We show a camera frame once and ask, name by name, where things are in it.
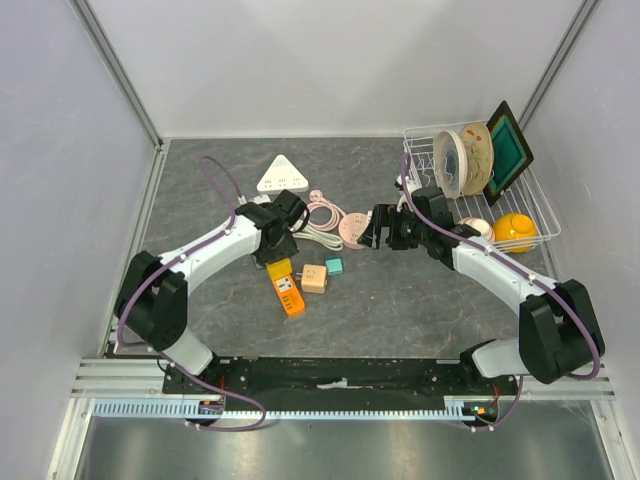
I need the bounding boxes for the yellow bowl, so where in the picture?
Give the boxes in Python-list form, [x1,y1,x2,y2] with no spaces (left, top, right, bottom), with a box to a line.
[492,213,537,254]

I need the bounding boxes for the pink round power strip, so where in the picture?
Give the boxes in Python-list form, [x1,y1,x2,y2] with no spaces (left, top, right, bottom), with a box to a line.
[338,213,369,250]

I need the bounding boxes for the white triangular power strip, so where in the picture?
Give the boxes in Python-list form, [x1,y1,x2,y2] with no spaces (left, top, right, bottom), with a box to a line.
[256,154,309,195]

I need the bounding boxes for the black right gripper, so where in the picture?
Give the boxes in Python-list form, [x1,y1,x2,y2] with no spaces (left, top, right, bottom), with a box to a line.
[358,204,430,250]

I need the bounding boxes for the cream plate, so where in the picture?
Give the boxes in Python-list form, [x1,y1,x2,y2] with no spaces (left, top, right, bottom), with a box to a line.
[433,130,468,199]

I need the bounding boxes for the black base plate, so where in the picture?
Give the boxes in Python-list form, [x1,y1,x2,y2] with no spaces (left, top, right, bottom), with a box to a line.
[162,355,521,407]

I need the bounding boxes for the grey cable duct rail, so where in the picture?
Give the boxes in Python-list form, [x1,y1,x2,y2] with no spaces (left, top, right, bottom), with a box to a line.
[92,398,488,421]

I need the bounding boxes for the white wire dish rack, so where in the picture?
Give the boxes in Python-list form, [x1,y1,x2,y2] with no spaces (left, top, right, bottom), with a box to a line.
[403,123,561,249]

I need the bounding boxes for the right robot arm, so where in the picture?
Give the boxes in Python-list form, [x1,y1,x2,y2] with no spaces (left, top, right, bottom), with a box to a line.
[358,187,605,394]

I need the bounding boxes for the orange power strip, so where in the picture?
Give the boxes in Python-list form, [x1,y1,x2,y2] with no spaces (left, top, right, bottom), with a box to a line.
[272,274,306,318]

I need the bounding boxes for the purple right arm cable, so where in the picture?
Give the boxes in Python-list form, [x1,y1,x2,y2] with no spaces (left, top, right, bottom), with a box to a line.
[399,152,604,434]

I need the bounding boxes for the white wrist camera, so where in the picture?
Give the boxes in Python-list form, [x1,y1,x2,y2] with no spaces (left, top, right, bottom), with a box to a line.
[238,194,270,205]
[394,174,422,212]

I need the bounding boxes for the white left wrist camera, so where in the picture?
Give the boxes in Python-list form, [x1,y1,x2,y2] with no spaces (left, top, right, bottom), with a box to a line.
[238,194,270,205]

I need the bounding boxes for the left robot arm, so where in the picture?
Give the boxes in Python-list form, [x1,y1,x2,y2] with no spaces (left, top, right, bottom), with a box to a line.
[114,190,307,393]

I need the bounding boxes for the green square dish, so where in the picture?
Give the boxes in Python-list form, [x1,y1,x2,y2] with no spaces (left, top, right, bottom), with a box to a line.
[483,100,534,207]

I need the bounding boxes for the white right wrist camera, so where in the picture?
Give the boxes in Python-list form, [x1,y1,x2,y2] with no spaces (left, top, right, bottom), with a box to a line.
[394,174,422,212]

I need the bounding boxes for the beige patterned plate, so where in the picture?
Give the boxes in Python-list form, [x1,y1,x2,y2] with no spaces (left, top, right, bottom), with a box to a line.
[460,122,494,196]

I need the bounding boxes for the yellow cube socket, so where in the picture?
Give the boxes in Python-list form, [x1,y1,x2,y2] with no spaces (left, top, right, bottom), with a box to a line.
[266,258,293,281]

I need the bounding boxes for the teal charger adapter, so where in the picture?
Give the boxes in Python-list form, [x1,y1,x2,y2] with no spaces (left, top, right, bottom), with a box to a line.
[325,256,344,276]

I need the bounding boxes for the beige cube socket adapter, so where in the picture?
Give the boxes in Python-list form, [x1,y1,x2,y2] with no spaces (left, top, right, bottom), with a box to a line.
[295,264,328,294]

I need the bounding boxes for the red white patterned bowl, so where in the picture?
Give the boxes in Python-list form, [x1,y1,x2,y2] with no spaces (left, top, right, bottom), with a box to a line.
[458,217,495,243]

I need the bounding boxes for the pink coiled cable with plug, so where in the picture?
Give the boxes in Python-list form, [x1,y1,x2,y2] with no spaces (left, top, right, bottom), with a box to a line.
[302,189,346,232]

